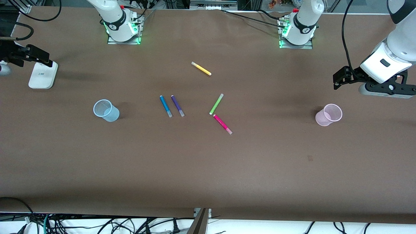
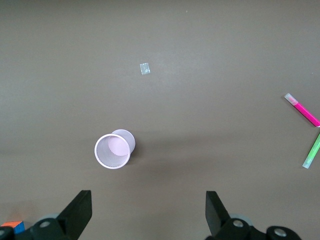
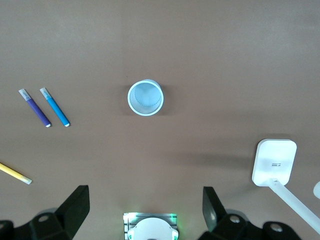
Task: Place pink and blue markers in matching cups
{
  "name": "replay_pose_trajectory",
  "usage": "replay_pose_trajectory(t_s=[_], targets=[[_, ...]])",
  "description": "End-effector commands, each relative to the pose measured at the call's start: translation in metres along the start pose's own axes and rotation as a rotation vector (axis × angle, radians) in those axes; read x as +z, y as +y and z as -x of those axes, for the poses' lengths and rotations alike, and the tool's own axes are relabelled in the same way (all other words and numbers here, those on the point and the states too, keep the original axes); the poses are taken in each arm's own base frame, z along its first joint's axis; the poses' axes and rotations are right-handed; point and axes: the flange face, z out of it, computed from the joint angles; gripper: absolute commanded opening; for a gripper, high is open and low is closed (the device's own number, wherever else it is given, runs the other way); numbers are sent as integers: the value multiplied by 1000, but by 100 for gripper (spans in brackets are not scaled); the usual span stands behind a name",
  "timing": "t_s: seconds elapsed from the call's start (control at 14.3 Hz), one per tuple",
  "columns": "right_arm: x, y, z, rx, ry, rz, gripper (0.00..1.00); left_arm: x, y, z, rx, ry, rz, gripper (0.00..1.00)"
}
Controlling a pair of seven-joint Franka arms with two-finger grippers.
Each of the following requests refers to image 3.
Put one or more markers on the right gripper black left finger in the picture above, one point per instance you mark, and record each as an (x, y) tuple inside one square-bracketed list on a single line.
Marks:
[(62, 220)]

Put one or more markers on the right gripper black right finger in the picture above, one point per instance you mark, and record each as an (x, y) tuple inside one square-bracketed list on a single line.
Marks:
[(225, 225)]

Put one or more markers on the blue marker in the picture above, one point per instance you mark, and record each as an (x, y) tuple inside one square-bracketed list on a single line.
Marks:
[(57, 110)]

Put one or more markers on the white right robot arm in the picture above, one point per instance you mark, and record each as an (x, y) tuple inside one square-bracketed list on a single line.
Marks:
[(152, 228)]

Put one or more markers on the yellow marker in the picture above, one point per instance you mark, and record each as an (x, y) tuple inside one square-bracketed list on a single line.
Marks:
[(12, 172)]

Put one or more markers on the white rounded object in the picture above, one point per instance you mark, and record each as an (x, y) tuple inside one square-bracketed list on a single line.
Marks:
[(317, 190)]

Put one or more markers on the purple marker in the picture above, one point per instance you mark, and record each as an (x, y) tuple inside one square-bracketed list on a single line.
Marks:
[(36, 110)]

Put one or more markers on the light blue cup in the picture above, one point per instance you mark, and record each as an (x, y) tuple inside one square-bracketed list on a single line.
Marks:
[(145, 98)]

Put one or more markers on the brown table cover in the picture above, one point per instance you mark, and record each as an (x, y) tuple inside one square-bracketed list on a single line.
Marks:
[(160, 45)]

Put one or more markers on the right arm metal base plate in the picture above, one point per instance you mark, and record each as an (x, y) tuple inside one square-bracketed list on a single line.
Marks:
[(126, 218)]

